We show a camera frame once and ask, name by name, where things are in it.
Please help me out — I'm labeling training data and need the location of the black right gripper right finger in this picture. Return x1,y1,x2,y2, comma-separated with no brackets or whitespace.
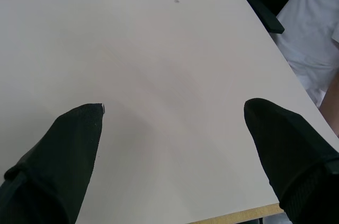
243,98,339,224

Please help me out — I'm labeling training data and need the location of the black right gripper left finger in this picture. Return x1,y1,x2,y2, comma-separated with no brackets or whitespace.
0,103,105,224

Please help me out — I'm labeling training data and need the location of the person in white shirt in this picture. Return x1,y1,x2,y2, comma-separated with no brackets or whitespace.
270,0,339,138

